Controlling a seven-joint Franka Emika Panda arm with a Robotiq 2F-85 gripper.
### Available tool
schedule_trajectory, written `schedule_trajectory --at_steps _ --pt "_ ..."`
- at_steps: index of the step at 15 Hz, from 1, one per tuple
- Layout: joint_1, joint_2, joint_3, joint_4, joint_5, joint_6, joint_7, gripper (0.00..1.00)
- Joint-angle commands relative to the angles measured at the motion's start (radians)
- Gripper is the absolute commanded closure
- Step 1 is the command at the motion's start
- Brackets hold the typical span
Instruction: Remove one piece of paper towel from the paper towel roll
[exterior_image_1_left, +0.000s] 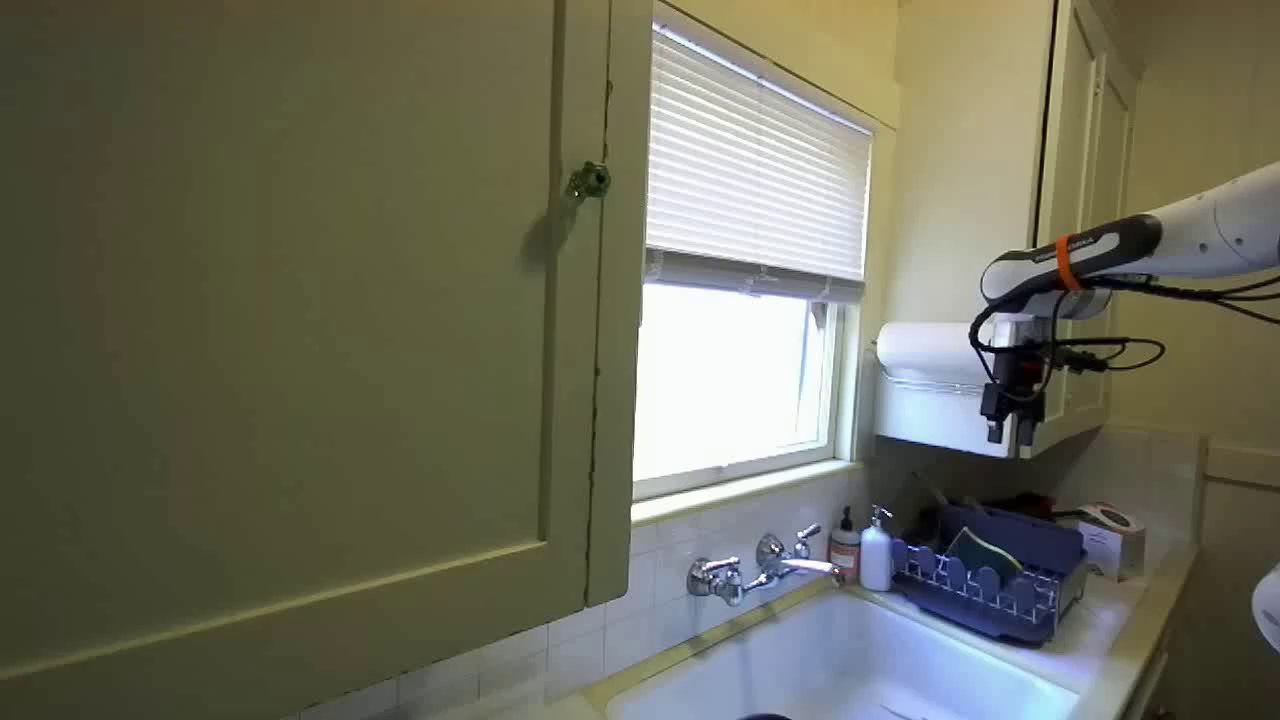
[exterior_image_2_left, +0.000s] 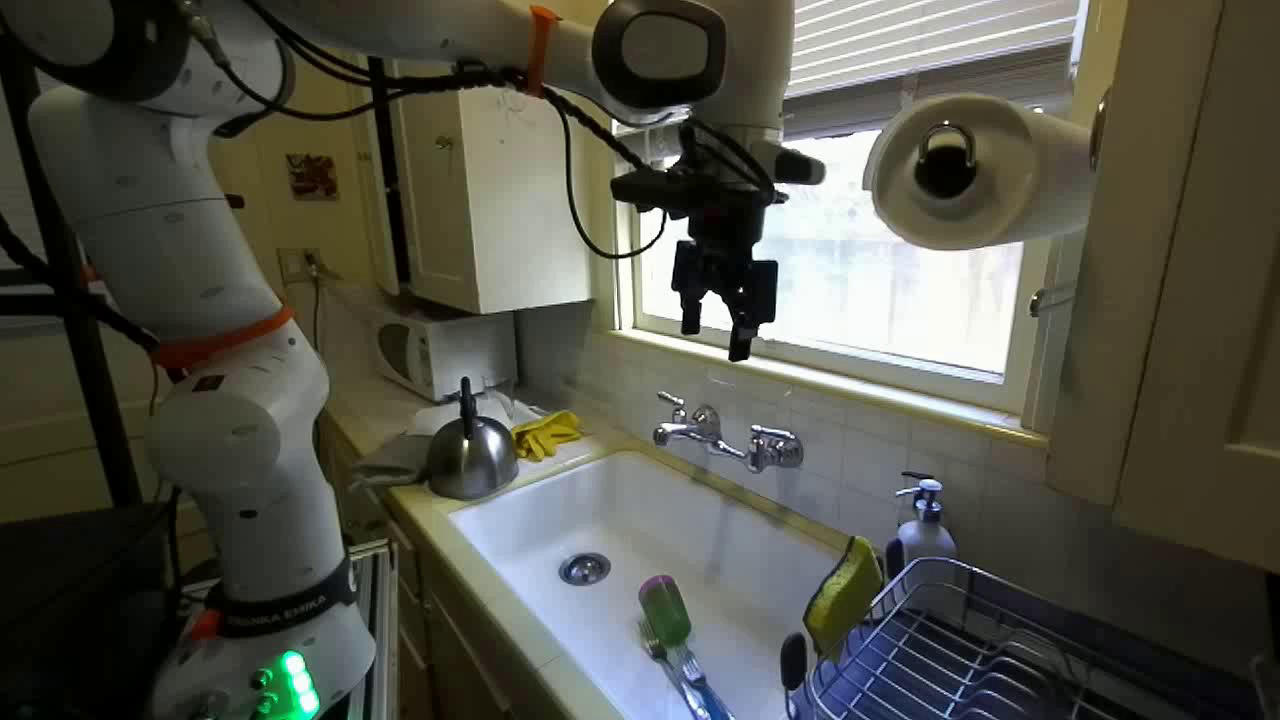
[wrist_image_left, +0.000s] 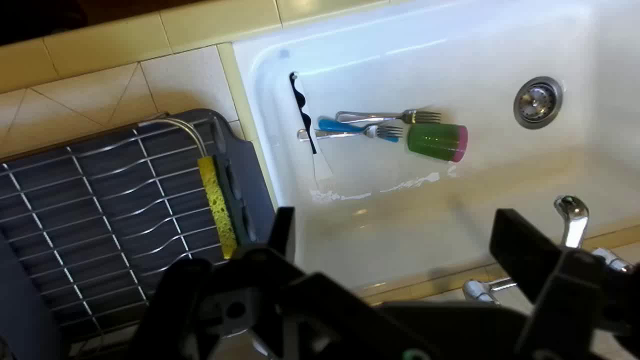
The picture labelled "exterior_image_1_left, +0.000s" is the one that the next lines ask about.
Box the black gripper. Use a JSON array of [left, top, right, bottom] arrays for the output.
[[978, 344, 1054, 446]]

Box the white paper towel roll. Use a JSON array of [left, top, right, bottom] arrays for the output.
[[873, 315, 997, 391]]

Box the white tissue box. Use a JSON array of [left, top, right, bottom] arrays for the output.
[[1073, 501, 1153, 579]]

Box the blue dish rack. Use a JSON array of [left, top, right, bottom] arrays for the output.
[[889, 501, 1093, 653]]

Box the white soap dispenser bottle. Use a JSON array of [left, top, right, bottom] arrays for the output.
[[855, 501, 898, 594]]

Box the brown soap bottle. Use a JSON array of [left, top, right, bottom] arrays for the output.
[[826, 502, 865, 586]]

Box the white kitchen sink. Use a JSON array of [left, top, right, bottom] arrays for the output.
[[603, 583, 1082, 720]]

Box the white framed window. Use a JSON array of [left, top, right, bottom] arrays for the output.
[[626, 4, 893, 524]]

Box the white window blind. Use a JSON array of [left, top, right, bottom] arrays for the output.
[[643, 17, 876, 305]]

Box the green cabinet knob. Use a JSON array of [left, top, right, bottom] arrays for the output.
[[563, 154, 617, 209]]

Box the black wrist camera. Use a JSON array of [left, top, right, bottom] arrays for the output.
[[1051, 341, 1113, 379]]

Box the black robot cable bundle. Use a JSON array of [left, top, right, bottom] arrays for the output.
[[967, 267, 1280, 388]]

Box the cream wall cabinet with latch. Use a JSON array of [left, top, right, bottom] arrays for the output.
[[873, 0, 1143, 464]]

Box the chrome wall faucet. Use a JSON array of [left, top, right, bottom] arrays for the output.
[[683, 518, 847, 610]]

